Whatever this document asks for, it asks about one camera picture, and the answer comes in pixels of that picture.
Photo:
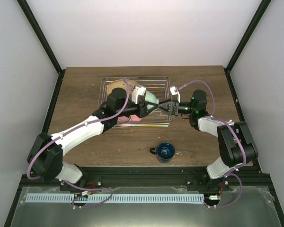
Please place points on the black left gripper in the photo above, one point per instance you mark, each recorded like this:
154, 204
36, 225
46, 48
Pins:
143, 109

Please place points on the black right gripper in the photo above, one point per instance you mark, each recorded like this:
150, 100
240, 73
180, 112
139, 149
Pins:
173, 107

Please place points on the mint green bowl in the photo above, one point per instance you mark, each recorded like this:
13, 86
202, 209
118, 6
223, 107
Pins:
150, 97

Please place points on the plain pink plate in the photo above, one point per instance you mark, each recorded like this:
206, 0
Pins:
132, 118

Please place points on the chrome wire dish rack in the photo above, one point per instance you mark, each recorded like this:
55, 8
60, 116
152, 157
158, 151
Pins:
159, 86

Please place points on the pink plate with bird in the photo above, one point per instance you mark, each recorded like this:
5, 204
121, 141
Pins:
121, 84

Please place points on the dark blue mug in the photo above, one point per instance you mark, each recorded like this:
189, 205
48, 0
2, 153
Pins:
164, 152

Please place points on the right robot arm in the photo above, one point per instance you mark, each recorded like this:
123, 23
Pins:
236, 144

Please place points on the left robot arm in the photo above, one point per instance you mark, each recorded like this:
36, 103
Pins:
47, 152

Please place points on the metal front panel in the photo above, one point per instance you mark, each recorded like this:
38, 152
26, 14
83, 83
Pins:
248, 206

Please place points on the light blue slotted strip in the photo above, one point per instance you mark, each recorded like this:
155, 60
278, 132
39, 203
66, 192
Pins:
116, 198

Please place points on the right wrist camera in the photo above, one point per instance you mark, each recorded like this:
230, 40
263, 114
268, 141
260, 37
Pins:
175, 92

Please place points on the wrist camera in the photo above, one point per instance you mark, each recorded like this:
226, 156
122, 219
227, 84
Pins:
175, 92
138, 91

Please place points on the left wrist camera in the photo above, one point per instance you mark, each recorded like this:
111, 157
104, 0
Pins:
138, 91

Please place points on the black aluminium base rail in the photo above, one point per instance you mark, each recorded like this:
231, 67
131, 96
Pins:
194, 178

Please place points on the right black frame post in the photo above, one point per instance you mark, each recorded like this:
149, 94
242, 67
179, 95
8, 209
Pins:
248, 33

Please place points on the black frame post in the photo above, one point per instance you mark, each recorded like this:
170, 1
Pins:
39, 34
248, 33

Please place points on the left black frame post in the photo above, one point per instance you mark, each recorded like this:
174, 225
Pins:
39, 34

